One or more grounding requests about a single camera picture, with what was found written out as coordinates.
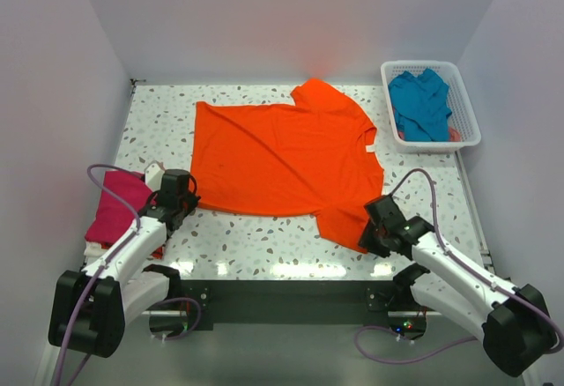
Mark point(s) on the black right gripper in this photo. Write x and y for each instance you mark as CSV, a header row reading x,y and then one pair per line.
x,y
367,242

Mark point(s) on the orange t shirt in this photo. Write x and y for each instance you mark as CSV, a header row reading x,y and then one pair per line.
x,y
309,157

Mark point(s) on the blue t shirt in basket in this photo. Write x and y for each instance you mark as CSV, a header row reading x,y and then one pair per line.
x,y
420,106

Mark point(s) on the magenta folded t shirt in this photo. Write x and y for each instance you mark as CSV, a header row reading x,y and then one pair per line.
x,y
112,218

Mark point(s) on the white folded t shirt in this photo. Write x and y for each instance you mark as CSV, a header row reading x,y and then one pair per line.
x,y
93,250

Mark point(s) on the white plastic laundry basket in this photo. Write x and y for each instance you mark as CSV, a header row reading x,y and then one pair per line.
x,y
462,119

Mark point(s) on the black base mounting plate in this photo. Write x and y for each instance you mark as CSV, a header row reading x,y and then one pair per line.
x,y
310,302

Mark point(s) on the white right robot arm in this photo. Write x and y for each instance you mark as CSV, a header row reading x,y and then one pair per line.
x,y
511,322

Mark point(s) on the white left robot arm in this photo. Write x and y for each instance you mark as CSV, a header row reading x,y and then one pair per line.
x,y
93,306

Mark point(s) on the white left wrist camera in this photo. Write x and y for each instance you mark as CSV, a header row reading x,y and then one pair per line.
x,y
153,175

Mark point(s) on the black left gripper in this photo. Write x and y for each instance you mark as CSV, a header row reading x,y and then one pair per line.
x,y
192,202

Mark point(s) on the pink garment in basket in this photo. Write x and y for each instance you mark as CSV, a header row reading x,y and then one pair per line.
x,y
454,135

